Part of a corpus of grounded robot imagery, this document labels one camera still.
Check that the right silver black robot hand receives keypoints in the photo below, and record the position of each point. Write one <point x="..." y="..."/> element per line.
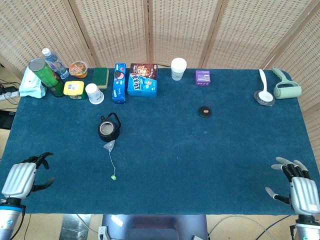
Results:
<point x="303" y="192"/>

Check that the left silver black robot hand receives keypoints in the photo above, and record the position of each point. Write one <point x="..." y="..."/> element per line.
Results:
<point x="20" y="178"/>

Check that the dark robot base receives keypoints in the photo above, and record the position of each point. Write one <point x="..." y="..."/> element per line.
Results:
<point x="155" y="227"/>

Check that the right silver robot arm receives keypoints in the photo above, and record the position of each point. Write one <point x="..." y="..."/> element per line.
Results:
<point x="308" y="228"/>

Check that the black teapot lid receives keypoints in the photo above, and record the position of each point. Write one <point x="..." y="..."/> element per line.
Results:
<point x="205" y="112"/>

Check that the black flat device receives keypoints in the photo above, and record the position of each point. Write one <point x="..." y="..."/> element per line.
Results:
<point x="6" y="119"/>

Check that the white power strip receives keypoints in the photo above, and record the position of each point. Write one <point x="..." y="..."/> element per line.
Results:
<point x="8" y="95"/>

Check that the white tissue pack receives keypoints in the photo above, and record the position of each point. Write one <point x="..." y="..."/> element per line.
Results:
<point x="30" y="86"/>

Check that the pale green lint roller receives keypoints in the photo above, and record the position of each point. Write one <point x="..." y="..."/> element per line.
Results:
<point x="286" y="90"/>

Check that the green tub with yellow lid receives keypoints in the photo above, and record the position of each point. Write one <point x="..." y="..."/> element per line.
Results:
<point x="73" y="88"/>

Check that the white plastic spoon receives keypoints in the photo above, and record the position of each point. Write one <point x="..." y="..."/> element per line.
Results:
<point x="265" y="93"/>

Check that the green cylindrical can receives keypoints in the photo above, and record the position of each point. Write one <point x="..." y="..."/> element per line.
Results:
<point x="46" y="75"/>

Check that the upturned white paper cup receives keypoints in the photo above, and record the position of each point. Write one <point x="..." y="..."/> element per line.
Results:
<point x="95" y="94"/>

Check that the clear plastic water bottle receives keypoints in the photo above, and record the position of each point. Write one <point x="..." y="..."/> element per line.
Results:
<point x="56" y="63"/>

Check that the orange jelly cup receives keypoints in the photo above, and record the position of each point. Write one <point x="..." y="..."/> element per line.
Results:
<point x="78" y="69"/>

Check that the green yellow sponge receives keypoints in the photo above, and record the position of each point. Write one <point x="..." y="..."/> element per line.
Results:
<point x="100" y="77"/>

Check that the blue carpet table cover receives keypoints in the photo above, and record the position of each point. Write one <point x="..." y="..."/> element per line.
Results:
<point x="175" y="155"/>

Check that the blue Oreo box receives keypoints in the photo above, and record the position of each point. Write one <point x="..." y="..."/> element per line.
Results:
<point x="119" y="83"/>

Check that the purple small box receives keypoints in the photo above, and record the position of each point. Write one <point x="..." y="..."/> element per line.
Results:
<point x="202" y="78"/>

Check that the blue chocolate cookie box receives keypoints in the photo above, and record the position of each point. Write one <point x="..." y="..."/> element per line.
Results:
<point x="143" y="81"/>

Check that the stacked white paper cups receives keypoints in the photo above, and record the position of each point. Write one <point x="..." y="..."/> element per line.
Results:
<point x="178" y="68"/>

